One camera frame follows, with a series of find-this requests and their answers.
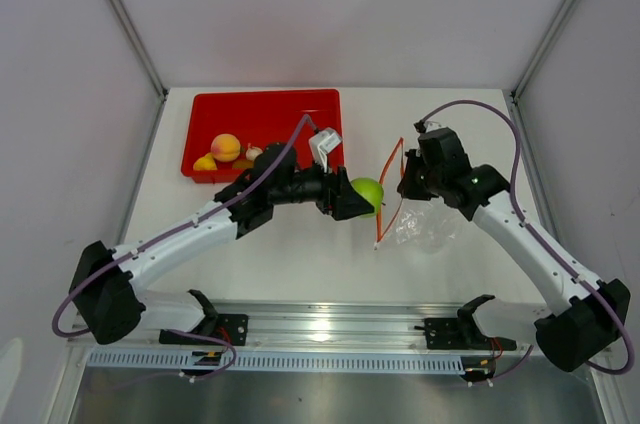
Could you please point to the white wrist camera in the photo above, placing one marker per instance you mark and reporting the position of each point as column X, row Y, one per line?
column 322, row 144
column 424, row 126

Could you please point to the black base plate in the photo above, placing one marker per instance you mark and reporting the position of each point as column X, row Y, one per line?
column 455, row 333
column 231, row 328

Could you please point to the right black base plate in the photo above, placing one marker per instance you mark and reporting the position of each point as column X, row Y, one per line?
column 455, row 333

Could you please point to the green apple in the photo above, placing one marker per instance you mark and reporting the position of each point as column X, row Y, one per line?
column 372, row 191

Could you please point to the large orange peach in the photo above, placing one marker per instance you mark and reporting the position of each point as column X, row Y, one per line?
column 225, row 147

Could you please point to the yellow lemon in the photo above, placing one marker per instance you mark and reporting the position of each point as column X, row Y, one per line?
column 205, row 163

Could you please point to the clear zip top bag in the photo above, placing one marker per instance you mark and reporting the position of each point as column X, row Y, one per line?
column 429, row 226

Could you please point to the garlic bulb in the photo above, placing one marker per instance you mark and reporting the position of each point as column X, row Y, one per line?
column 252, row 153

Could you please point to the right frame post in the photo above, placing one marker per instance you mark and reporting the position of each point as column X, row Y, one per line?
column 552, row 32

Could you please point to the brown kiwi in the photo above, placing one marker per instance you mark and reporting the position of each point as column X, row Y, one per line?
column 242, row 164

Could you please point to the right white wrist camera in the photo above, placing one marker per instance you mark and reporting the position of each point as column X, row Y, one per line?
column 424, row 126

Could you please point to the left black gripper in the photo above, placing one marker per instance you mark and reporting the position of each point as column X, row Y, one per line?
column 338, row 198

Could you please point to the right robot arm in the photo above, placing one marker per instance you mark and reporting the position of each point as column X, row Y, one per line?
column 581, row 314

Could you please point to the perforated cable tray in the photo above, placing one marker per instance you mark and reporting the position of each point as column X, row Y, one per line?
column 311, row 362

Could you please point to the frame post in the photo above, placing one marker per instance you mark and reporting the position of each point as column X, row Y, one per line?
column 132, row 36
column 552, row 32

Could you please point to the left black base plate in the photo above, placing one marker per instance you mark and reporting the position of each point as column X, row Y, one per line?
column 231, row 328

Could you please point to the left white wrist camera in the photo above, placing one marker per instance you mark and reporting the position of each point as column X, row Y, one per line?
column 322, row 144

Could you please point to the aluminium rail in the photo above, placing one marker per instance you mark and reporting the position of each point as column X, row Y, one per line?
column 306, row 327

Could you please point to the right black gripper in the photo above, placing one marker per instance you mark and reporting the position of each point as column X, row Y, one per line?
column 406, row 188

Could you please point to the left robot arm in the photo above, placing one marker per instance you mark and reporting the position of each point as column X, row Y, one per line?
column 110, row 287

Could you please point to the red plastic bin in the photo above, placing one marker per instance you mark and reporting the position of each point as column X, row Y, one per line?
column 256, row 118

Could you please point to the left frame post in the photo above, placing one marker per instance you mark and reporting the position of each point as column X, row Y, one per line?
column 132, row 36

